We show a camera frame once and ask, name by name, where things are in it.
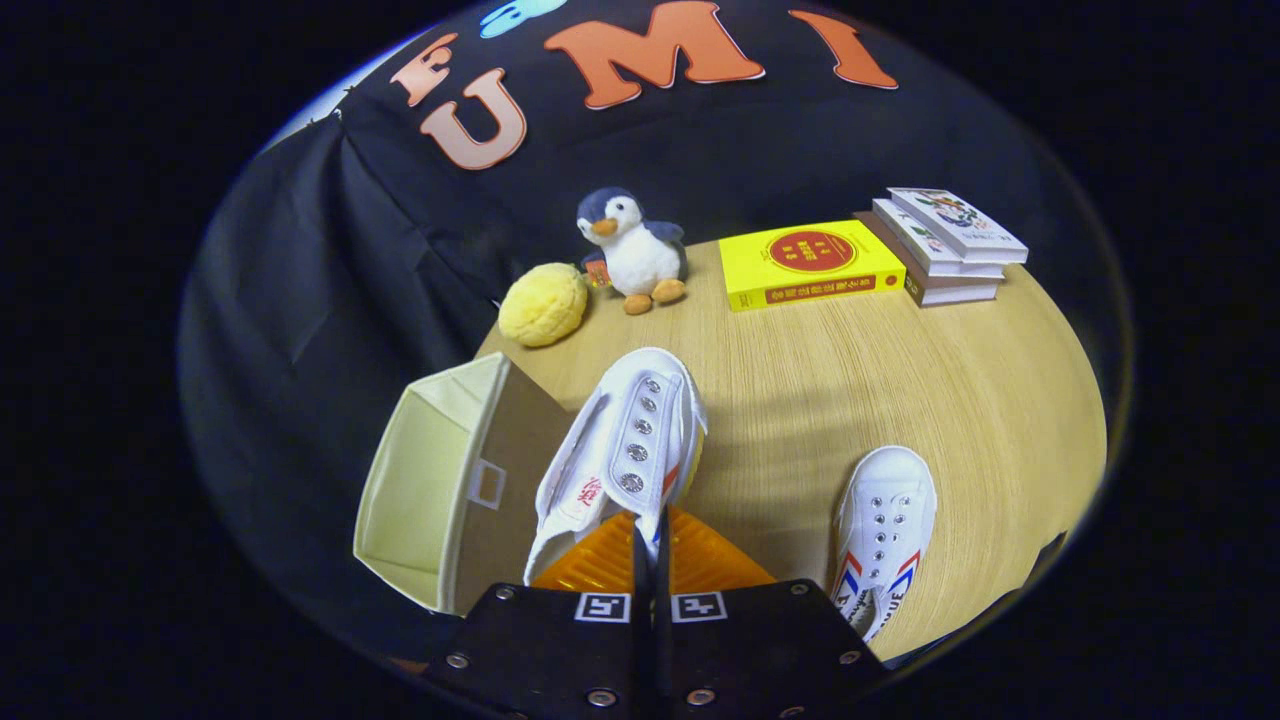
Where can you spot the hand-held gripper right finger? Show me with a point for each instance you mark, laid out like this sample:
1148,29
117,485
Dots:
760,650

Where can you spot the bird print white book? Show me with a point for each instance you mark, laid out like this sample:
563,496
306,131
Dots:
950,220

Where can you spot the penguin plush toy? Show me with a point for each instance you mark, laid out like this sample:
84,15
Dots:
640,255

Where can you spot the yellow book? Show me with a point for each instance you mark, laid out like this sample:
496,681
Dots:
800,255

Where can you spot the beige fabric storage box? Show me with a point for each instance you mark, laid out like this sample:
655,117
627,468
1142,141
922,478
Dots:
420,480

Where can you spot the brown cover book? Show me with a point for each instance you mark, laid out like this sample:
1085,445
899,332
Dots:
950,293

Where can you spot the plant print white book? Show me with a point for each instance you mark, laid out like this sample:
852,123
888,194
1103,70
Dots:
905,235

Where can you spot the yellow round plush toy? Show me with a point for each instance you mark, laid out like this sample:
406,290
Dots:
543,305

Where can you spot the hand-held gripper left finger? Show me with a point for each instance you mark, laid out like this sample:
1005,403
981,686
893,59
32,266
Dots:
550,650

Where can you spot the white canvas shoe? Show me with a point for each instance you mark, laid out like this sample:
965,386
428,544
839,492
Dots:
885,490
625,420

